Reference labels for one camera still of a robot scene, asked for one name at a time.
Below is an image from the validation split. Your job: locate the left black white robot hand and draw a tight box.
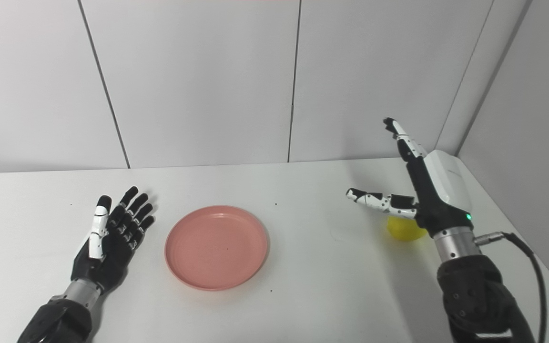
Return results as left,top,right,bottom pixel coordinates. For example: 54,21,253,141
71,186,156,292

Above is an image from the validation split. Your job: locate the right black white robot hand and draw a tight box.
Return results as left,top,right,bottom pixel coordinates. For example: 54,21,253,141
346,117,473,237

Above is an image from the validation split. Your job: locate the yellow lemon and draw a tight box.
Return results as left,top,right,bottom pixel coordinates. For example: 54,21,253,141
387,216,428,242

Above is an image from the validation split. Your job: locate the pink plastic plate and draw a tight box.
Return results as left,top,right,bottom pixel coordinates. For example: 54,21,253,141
164,205,269,291

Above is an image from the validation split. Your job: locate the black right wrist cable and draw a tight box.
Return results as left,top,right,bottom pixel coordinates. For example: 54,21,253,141
474,231,548,343

